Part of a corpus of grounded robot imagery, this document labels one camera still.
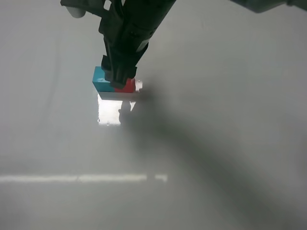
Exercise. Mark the red block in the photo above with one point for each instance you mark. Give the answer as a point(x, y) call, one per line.
point(130, 87)

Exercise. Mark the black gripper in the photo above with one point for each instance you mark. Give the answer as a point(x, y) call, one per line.
point(127, 29)

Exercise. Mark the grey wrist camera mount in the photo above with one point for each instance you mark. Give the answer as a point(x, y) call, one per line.
point(78, 8)

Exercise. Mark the blue block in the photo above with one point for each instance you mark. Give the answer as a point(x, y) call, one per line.
point(99, 81)

